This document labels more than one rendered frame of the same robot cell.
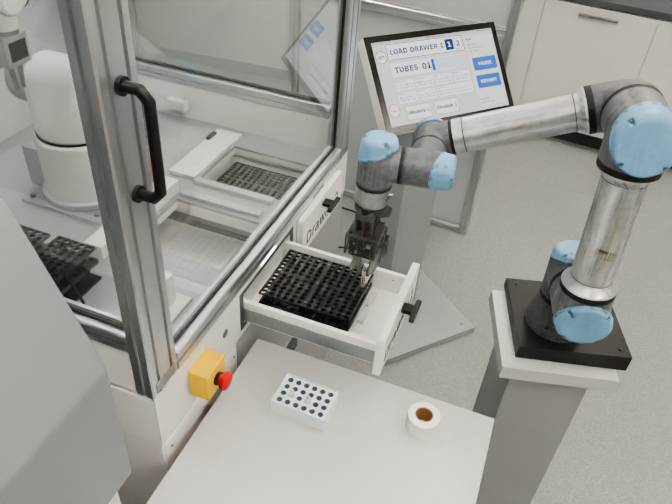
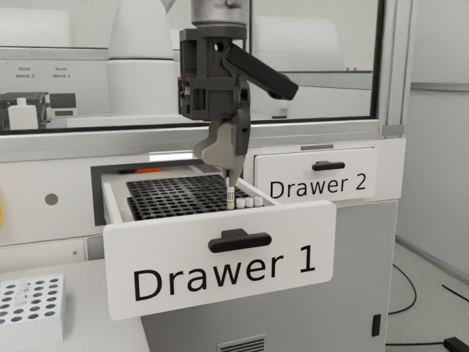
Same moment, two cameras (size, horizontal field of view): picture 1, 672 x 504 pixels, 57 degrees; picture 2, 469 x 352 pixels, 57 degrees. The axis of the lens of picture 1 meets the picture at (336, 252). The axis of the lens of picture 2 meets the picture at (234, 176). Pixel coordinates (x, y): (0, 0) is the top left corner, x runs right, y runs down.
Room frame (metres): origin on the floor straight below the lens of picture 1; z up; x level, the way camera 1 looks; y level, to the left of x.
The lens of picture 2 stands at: (0.75, -0.55, 1.09)
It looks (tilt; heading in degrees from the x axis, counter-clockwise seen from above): 13 degrees down; 52
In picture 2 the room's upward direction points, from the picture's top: straight up
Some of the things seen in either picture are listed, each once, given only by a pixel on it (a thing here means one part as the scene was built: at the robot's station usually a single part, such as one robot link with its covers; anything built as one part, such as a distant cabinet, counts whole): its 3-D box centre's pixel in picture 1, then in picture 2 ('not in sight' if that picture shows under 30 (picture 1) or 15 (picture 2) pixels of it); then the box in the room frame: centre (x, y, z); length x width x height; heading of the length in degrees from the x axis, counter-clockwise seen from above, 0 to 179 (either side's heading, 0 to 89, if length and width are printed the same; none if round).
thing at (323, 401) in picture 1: (304, 401); (30, 309); (0.85, 0.04, 0.78); 0.12 x 0.08 x 0.04; 71
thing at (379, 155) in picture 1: (378, 161); not in sight; (1.10, -0.07, 1.25); 0.09 x 0.08 x 0.11; 83
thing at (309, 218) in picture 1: (320, 210); (317, 177); (1.44, 0.05, 0.87); 0.29 x 0.02 x 0.11; 162
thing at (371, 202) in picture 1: (373, 194); (220, 12); (1.10, -0.07, 1.17); 0.08 x 0.08 x 0.05
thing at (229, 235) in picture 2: (410, 309); (236, 238); (1.04, -0.18, 0.91); 0.07 x 0.04 x 0.01; 162
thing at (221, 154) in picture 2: (371, 265); (222, 156); (1.09, -0.08, 0.98); 0.06 x 0.03 x 0.09; 162
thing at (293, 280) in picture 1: (316, 292); (188, 211); (1.11, 0.04, 0.87); 0.22 x 0.18 x 0.06; 72
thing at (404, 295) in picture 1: (397, 316); (229, 255); (1.05, -0.15, 0.87); 0.29 x 0.02 x 0.11; 162
